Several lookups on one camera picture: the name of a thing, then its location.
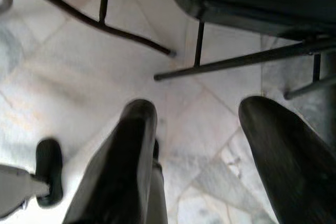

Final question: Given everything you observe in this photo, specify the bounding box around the black robot right foot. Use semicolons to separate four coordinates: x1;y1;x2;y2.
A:
35;138;64;208

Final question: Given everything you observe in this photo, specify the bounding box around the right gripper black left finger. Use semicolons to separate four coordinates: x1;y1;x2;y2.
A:
62;99;169;224

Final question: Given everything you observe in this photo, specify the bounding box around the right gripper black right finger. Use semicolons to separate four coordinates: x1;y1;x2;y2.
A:
238;95;336;224

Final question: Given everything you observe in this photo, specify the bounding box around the marble-pattern folding table with phone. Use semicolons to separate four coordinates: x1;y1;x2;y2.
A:
153;0;336;101

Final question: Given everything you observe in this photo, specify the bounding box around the grey robot right leg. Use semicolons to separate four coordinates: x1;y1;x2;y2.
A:
0;164;51;220

